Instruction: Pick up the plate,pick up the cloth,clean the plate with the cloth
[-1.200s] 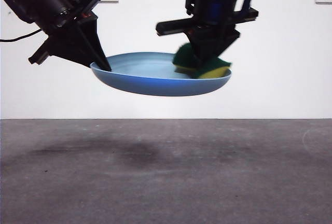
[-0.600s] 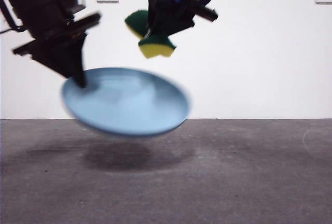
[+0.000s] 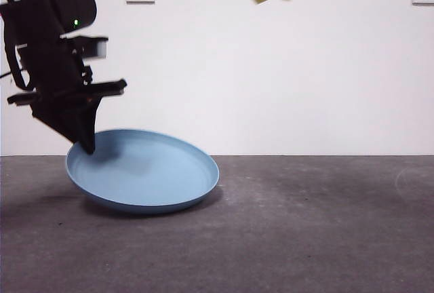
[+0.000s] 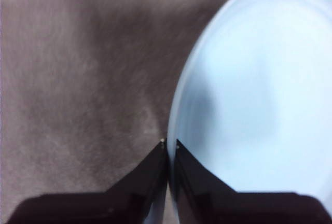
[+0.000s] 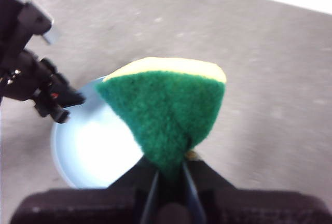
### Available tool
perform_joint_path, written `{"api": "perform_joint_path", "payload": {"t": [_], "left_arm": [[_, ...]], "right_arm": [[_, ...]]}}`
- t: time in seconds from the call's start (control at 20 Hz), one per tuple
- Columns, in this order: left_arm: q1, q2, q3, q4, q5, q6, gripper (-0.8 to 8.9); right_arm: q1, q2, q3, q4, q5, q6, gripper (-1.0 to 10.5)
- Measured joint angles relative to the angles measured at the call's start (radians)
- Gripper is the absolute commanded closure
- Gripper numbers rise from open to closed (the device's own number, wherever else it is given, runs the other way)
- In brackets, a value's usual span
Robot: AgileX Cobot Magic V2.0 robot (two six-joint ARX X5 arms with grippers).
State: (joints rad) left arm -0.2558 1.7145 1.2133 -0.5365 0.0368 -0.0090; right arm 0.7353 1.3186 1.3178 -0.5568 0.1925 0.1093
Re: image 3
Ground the light blue round plate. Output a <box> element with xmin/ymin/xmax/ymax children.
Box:
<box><xmin>65</xmin><ymin>128</ymin><xmax>220</xmax><ymax>215</ymax></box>

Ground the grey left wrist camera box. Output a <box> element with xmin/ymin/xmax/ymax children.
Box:
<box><xmin>60</xmin><ymin>35</ymin><xmax>110</xmax><ymax>60</ymax></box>

